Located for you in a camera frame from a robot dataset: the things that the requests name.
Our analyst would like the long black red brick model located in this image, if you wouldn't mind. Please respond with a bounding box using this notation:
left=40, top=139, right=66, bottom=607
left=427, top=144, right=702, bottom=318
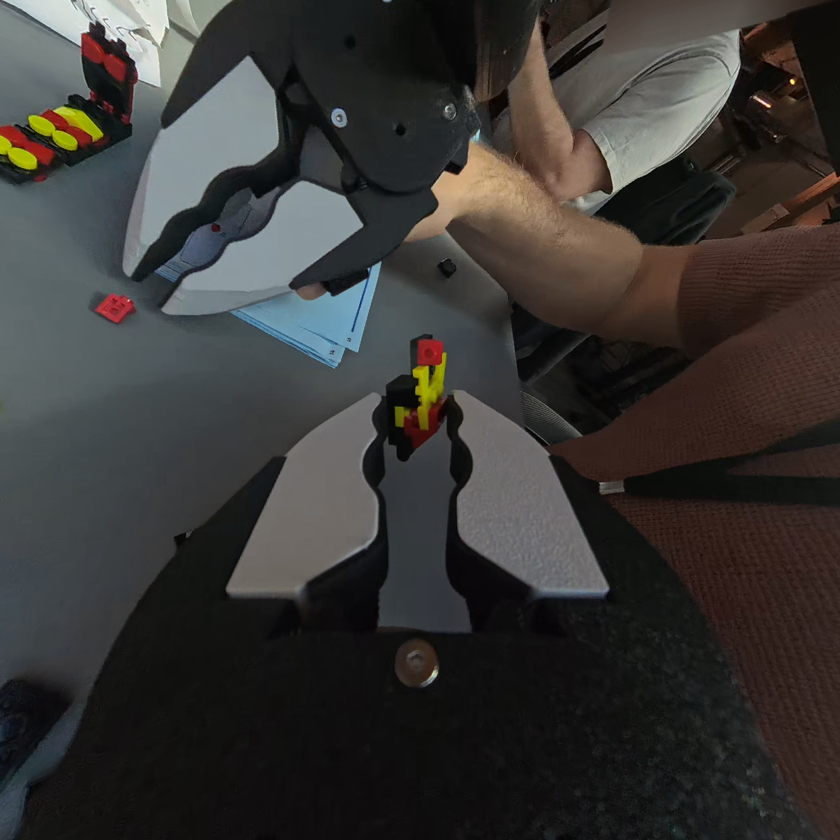
left=0, top=21, right=140, bottom=186

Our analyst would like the small red yellow brick model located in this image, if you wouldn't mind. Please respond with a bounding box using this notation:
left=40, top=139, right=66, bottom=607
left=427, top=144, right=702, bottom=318
left=385, top=333, right=452, bottom=462

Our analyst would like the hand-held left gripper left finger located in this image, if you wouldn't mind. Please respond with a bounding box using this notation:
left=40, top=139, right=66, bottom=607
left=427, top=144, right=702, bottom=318
left=226, top=392, right=391, bottom=602

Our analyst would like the torn white paper bag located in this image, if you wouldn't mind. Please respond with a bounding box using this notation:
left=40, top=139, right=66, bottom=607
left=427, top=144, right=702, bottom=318
left=13, top=0, right=170, bottom=88

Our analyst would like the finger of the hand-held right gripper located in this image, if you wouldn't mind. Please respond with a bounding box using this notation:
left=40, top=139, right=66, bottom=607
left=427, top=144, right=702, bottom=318
left=158, top=180, right=367, bottom=317
left=122, top=56, right=293, bottom=283

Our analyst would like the person's brown sweater torso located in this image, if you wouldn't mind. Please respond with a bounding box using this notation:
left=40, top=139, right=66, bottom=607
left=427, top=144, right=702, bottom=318
left=548, top=282, right=840, bottom=840

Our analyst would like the grey mesh chair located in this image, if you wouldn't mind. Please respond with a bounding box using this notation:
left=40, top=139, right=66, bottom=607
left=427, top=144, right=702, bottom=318
left=518, top=386, right=585, bottom=448

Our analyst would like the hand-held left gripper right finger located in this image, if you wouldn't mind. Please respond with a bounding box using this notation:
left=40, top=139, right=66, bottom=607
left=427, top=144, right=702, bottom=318
left=445, top=389, right=611, bottom=602

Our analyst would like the blue instruction booklet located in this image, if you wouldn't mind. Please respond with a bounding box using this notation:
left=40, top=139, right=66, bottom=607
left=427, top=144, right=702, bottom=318
left=157, top=190, right=383, bottom=368

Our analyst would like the black body strap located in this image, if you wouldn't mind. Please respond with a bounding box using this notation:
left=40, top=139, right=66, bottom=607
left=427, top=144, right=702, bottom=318
left=598, top=427, right=840, bottom=508

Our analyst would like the person's right forearm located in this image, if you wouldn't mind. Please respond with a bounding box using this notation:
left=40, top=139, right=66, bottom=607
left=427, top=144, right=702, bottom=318
left=403, top=141, right=840, bottom=358

